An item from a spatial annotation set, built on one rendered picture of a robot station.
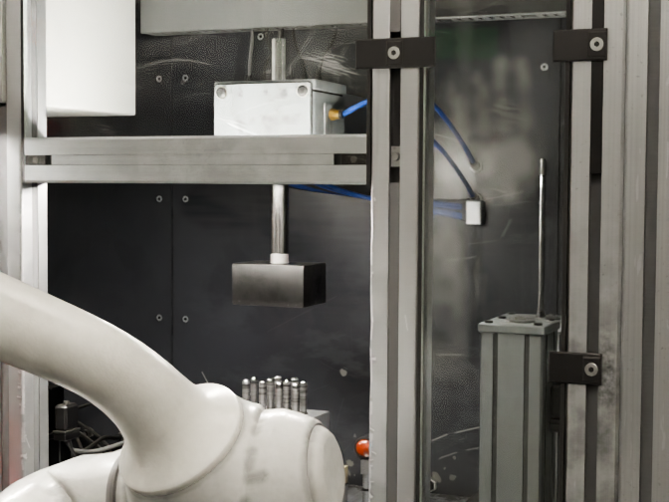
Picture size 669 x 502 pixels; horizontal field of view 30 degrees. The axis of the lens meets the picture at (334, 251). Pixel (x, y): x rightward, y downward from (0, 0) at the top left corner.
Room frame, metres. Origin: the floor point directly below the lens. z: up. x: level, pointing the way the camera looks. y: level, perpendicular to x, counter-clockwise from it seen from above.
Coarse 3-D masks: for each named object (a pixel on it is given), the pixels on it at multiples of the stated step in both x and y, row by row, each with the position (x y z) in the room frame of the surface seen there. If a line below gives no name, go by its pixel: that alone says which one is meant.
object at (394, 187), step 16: (400, 0) 1.09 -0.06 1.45; (400, 16) 1.09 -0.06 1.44; (0, 112) 1.25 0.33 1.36; (0, 128) 1.25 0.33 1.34; (0, 144) 1.25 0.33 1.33; (0, 160) 1.25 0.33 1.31; (0, 176) 1.25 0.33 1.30; (0, 192) 1.25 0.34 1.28; (32, 192) 1.26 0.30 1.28; (0, 208) 1.25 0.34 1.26; (32, 208) 1.26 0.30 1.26; (0, 224) 1.25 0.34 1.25; (32, 224) 1.26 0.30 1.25; (0, 240) 1.25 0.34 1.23; (32, 240) 1.26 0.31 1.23; (0, 256) 1.25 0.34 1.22
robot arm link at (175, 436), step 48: (0, 288) 0.84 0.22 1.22; (0, 336) 0.83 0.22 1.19; (48, 336) 0.84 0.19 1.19; (96, 336) 0.85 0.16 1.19; (96, 384) 0.85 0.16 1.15; (144, 384) 0.86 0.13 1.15; (192, 384) 0.90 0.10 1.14; (144, 432) 0.87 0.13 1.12; (192, 432) 0.87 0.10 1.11; (240, 432) 0.89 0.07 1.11; (288, 432) 0.89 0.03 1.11; (144, 480) 0.88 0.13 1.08; (192, 480) 0.87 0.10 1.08; (240, 480) 0.87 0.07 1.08; (288, 480) 0.87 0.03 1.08; (336, 480) 0.91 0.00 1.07
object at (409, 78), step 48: (384, 0) 1.10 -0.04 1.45; (384, 96) 1.10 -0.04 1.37; (384, 144) 1.10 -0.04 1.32; (384, 192) 1.10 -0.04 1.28; (384, 240) 1.10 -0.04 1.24; (384, 288) 1.10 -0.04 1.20; (384, 336) 1.10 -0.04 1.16; (0, 384) 1.25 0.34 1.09; (384, 384) 1.10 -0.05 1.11; (0, 432) 1.25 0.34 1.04; (48, 432) 1.28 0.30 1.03; (384, 432) 1.09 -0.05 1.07; (0, 480) 1.25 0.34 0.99; (384, 480) 1.09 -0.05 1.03
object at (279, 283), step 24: (288, 192) 1.36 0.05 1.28; (288, 216) 1.36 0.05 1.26; (288, 240) 1.36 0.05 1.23; (240, 264) 1.35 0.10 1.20; (264, 264) 1.34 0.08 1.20; (288, 264) 1.34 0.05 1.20; (312, 264) 1.34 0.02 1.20; (240, 288) 1.35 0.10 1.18; (264, 288) 1.34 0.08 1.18; (288, 288) 1.33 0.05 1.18; (312, 288) 1.34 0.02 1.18
